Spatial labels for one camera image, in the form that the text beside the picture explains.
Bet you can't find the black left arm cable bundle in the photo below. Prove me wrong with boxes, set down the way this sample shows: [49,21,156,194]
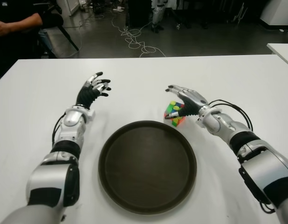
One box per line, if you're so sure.
[52,113,67,149]

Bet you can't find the silver metal stand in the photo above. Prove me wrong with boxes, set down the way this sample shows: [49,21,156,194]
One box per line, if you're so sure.
[232,1,249,24]

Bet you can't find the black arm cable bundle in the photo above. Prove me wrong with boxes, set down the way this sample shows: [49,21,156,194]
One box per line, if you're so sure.
[52,113,67,149]
[209,99,276,214]

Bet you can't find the white side table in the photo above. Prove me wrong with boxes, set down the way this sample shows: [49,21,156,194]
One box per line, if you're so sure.
[267,43,288,64]

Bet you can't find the seated person in black shirt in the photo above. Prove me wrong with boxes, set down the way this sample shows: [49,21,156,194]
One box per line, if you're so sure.
[0,0,44,80]

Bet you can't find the dark brown round plate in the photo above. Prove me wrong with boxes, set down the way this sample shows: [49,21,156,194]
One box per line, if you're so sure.
[98,120,198,215]

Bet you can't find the multicolour Rubik's cube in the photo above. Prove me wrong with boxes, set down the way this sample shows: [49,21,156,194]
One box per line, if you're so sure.
[163,100,186,128]

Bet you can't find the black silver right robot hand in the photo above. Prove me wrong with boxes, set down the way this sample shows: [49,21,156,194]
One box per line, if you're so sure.
[165,84,210,120]

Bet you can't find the white cupboard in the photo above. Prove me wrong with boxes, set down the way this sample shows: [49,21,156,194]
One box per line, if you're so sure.
[56,0,81,16]

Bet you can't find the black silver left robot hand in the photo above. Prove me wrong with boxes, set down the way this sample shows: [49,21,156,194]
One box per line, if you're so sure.
[75,71,111,110]

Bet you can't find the white tangled floor cable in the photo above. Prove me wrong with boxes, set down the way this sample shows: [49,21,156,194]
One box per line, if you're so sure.
[111,16,167,58]

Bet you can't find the white cabinet with black base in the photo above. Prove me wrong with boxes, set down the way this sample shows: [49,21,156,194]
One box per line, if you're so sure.
[260,0,288,26]

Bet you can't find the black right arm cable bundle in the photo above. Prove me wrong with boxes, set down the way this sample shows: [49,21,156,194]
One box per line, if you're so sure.
[209,99,276,214]

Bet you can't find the silver humanoid robot legs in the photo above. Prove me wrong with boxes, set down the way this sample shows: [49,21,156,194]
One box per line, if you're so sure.
[151,0,165,33]

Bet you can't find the black chair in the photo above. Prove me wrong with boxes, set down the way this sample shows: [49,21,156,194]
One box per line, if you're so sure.
[40,4,79,59]

